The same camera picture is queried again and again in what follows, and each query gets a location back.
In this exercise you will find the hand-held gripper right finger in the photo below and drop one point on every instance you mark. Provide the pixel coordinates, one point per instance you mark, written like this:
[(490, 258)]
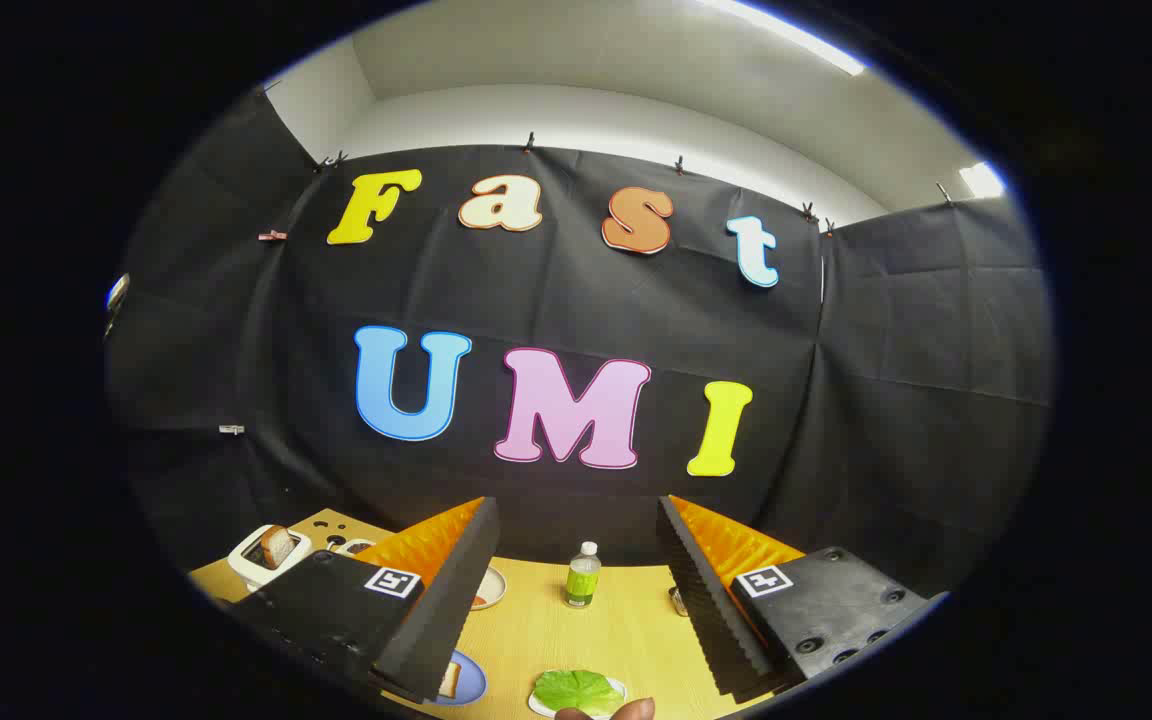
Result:
[(706, 610)]

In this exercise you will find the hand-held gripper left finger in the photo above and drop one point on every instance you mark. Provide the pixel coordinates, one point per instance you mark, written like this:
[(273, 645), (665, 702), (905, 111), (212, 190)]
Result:
[(446, 610)]

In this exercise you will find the green lettuce leaf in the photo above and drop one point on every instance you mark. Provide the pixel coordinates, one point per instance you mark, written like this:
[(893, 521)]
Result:
[(576, 690)]

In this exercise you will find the brown toast slice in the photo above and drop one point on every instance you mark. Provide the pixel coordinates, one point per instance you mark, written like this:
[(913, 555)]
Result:
[(277, 546)]

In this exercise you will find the round white meat plate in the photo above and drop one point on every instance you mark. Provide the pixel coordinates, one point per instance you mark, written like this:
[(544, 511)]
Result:
[(492, 590)]

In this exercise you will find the white bread slice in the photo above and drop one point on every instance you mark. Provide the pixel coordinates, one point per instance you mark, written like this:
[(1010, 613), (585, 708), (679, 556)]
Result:
[(450, 680)]

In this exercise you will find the blue plate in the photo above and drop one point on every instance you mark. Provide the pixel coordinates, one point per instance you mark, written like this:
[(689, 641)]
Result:
[(471, 682)]

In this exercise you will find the white divided bean dish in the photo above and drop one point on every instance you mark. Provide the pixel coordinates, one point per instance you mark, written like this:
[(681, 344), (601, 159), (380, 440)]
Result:
[(356, 547)]

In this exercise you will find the green label drink bottle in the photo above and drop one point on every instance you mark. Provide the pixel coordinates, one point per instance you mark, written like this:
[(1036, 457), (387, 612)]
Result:
[(583, 580)]

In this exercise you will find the white rounded square plate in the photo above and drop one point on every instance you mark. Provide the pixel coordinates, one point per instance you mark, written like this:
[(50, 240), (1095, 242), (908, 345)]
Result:
[(539, 708)]

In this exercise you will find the white toaster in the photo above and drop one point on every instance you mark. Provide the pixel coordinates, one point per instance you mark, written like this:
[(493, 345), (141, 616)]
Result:
[(248, 568)]

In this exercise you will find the black backdrop cloth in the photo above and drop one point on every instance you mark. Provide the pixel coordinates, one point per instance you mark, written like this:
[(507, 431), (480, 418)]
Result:
[(576, 300)]

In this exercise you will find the row of black clips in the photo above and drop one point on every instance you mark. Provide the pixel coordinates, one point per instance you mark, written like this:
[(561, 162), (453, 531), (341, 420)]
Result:
[(529, 142)]

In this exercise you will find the small ceiling light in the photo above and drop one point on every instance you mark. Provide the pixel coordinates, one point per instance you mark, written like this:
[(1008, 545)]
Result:
[(981, 180)]

